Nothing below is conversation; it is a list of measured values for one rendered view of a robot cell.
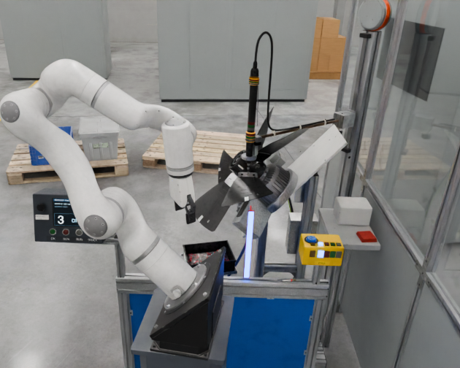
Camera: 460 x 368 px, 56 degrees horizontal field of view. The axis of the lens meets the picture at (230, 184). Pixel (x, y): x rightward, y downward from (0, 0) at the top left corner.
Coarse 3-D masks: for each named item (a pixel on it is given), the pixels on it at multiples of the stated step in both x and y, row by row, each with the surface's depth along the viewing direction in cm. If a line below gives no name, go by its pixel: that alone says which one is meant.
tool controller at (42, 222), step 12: (36, 192) 164; (48, 192) 164; (60, 192) 165; (36, 204) 162; (48, 204) 162; (60, 204) 162; (36, 216) 163; (48, 216) 163; (72, 216) 163; (36, 228) 164; (48, 228) 164; (60, 228) 164; (72, 228) 164; (36, 240) 165; (48, 240) 165; (60, 240) 165; (72, 240) 165; (84, 240) 165; (96, 240) 165
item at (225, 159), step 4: (224, 152) 236; (224, 156) 235; (228, 156) 229; (220, 160) 242; (224, 160) 234; (228, 160) 228; (220, 164) 240; (224, 164) 233; (228, 164) 228; (224, 168) 233; (228, 168) 228; (220, 172) 239; (224, 172) 233; (228, 172) 229; (224, 176) 234; (228, 176) 230; (220, 180) 239; (224, 180) 234
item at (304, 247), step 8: (304, 240) 174; (320, 240) 174; (328, 240) 174; (336, 240) 175; (304, 248) 170; (312, 248) 170; (320, 248) 170; (328, 248) 170; (336, 248) 170; (344, 248) 171; (304, 256) 172; (304, 264) 174; (312, 264) 174; (320, 264) 174; (328, 264) 174; (336, 264) 174
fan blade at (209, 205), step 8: (224, 184) 210; (208, 192) 214; (216, 192) 211; (224, 192) 210; (200, 200) 216; (208, 200) 212; (216, 200) 210; (200, 208) 213; (208, 208) 210; (216, 208) 209; (224, 208) 207; (208, 216) 209; (216, 216) 207; (208, 224) 207; (216, 224) 205
